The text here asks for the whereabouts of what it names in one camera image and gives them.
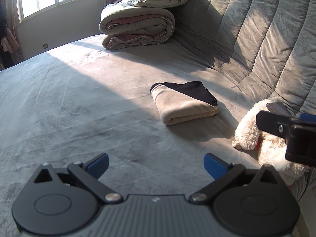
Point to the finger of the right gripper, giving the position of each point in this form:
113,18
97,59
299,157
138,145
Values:
307,118
273,124

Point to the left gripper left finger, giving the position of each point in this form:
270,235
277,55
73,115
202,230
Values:
86,175

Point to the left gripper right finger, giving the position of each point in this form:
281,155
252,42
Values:
225,175

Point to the beige black raglan sweatshirt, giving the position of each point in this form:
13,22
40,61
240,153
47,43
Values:
179,103

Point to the dark hanging clothes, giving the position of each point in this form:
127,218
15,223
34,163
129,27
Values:
10,49

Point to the quilted beige headboard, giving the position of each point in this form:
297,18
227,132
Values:
246,52

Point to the dark remote on plush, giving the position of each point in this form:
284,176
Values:
278,108

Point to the grey bed sheet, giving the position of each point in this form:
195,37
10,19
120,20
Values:
79,100

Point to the folded beige pink comforter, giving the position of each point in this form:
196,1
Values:
127,26

